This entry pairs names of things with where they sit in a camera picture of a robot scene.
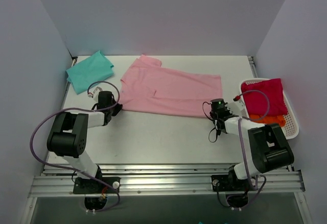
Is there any black loose cable loop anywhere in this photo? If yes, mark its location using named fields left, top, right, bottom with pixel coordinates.
left=202, top=101, right=223, bottom=143

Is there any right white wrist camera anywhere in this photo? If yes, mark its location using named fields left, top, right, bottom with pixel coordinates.
left=226, top=100, right=245, bottom=116

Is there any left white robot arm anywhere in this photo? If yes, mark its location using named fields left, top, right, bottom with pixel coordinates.
left=47, top=91, right=123, bottom=193

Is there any teal folded t-shirt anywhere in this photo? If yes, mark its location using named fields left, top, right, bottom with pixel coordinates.
left=66, top=51, right=114, bottom=94

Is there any orange t-shirt in basket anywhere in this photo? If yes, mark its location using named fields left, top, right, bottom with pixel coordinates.
left=249, top=114, right=286, bottom=127

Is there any white plastic basket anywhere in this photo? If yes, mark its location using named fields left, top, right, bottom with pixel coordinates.
left=240, top=78, right=299, bottom=139

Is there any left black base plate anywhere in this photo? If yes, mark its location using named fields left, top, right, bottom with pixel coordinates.
left=73, top=177, right=121, bottom=194

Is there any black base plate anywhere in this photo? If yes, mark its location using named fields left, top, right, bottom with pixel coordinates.
left=211, top=175, right=253, bottom=192
left=73, top=177, right=121, bottom=194

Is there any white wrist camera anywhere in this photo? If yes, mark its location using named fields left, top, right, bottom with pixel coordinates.
left=226, top=100, right=245, bottom=116
left=87, top=86, right=103, bottom=102

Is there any aluminium rail frame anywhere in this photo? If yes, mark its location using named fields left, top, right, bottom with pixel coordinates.
left=29, top=164, right=305, bottom=197

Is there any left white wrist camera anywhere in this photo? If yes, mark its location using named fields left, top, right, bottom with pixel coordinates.
left=87, top=86, right=103, bottom=102

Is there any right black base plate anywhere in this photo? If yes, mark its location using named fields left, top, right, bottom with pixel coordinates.
left=211, top=175, right=253, bottom=192

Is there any pink t-shirt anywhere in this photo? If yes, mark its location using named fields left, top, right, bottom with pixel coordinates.
left=120, top=55, right=223, bottom=117

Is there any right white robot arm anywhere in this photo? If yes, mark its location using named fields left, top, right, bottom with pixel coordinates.
left=209, top=98, right=294, bottom=190

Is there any magenta t-shirt in basket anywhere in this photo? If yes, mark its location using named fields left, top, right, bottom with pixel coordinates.
left=241, top=79, right=288, bottom=116

